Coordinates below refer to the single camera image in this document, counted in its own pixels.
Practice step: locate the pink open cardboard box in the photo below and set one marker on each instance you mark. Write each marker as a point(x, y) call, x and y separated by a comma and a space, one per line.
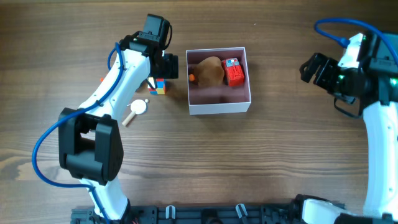
point(223, 98)

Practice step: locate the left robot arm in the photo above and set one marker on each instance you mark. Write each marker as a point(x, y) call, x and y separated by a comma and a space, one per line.
point(89, 141)

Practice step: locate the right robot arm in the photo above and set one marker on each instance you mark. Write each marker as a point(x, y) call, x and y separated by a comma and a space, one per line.
point(366, 72)

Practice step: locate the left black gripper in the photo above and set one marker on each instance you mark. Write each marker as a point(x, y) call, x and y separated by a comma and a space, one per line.
point(171, 71)

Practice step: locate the multicolour puzzle cube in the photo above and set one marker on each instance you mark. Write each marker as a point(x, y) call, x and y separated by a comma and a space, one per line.
point(156, 86)

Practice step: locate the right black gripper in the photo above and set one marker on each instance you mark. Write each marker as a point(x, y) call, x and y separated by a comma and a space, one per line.
point(325, 74)

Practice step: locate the brown plush toy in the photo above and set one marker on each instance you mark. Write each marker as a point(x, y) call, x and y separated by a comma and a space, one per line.
point(207, 73)

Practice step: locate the red toy fire truck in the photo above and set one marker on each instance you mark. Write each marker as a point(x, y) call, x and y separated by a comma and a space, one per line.
point(233, 72)

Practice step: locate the white pig rattle drum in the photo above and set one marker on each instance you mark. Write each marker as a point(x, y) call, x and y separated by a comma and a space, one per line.
point(137, 107)

